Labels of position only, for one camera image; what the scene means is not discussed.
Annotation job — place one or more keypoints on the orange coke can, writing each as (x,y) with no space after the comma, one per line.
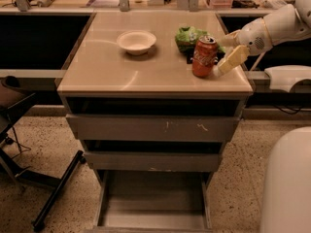
(204,56)

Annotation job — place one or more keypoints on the grey drawer cabinet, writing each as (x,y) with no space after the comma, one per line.
(101,69)

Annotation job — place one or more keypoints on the grey middle drawer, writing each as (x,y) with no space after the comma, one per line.
(153,155)

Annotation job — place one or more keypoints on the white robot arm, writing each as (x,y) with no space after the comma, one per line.
(286,199)

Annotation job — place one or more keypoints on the grey drawer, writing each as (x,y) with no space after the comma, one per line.
(153,155)
(166,120)
(152,202)

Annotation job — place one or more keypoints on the white stick with cap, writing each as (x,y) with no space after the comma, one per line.
(255,63)

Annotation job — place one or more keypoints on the white paper bowl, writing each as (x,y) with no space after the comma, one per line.
(136,42)

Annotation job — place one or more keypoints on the grey bottom drawer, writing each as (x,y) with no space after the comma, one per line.
(152,202)

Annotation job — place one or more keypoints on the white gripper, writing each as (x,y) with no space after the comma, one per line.
(253,39)

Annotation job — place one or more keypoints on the grey top drawer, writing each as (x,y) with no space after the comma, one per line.
(166,120)

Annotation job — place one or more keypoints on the white curved chair part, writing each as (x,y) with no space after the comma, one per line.
(285,77)

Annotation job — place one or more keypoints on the green chip bag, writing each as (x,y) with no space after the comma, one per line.
(190,40)

